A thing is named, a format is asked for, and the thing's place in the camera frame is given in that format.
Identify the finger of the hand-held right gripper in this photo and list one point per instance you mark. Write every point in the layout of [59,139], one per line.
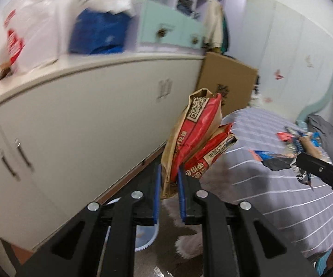
[325,171]

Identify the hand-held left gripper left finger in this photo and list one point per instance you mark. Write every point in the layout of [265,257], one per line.
[157,199]

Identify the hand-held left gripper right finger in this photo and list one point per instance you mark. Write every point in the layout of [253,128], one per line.
[182,199]

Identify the silver foil wrapper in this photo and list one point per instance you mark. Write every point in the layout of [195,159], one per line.
[302,176]

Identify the light blue trash bin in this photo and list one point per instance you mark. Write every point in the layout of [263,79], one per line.
[146,236]

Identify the red and brown paper bag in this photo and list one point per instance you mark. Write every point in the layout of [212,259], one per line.
[193,132]

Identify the blue striped wrapper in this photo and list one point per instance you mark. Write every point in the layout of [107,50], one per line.
[305,142]

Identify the grey cloth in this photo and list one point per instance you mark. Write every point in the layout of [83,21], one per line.
[328,134]

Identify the fluffy printed blanket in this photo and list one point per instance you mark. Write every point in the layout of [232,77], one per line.
[188,245]

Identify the black wrapper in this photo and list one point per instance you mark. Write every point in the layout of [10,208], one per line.
[277,164]

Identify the red wrapper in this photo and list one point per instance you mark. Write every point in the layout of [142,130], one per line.
[283,136]

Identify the grey striped bed sheet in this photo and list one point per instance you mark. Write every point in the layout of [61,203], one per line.
[270,205]

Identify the blue and orange wrapper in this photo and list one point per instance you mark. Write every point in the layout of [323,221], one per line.
[260,154]

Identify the white cabinet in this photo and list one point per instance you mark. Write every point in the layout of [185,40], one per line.
[82,109]

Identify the brown cardboard box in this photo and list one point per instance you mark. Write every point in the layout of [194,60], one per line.
[227,83]

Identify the white wardrobe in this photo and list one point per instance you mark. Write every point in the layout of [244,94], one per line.
[293,43]

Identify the teal drawer unit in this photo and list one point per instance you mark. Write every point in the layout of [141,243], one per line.
[169,27]

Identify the beige garment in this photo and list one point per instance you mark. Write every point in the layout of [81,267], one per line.
[214,26]

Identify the blue bag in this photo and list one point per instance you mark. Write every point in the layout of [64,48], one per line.
[100,31]

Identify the white red-printed plastic bag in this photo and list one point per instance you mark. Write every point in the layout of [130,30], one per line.
[33,26]

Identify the red wall sticker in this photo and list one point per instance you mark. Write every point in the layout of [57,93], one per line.
[278,75]

